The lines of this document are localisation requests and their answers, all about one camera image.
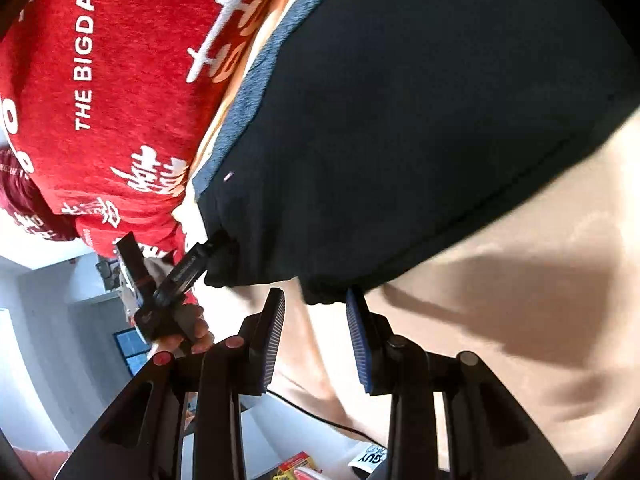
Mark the person's left hand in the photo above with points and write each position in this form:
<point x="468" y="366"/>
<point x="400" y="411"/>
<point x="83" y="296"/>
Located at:
<point x="192" y="332"/>

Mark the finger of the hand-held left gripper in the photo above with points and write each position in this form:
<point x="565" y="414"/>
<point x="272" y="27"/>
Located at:
<point x="189" y="269"/>

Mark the red embroidered pillow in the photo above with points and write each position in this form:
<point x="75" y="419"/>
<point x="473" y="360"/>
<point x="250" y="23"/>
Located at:
<point x="30" y="210"/>

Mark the dark blue framed panel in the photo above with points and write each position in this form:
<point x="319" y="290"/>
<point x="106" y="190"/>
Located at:
<point x="131" y="352"/>

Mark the red printed blanket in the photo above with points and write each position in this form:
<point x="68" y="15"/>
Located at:
<point x="125" y="85"/>

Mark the black pants with grey waistband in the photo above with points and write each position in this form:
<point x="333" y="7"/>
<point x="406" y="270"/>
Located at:
<point x="400" y="120"/>

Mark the red packet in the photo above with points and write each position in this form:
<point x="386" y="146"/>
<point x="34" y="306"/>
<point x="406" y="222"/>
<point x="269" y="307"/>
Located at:
<point x="295" y="466"/>

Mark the peach bed sheet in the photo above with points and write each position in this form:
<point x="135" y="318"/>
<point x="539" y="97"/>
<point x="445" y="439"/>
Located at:
<point x="500" y="320"/>

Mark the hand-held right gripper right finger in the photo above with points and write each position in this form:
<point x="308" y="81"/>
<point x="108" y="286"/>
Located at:
<point x="361" y="350"/>

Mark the white printed paper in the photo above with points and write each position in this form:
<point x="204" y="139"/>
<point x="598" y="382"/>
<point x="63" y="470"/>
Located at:
<point x="367" y="457"/>

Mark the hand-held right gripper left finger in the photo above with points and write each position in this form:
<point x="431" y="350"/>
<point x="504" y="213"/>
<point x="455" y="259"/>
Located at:
<point x="270" y="345"/>

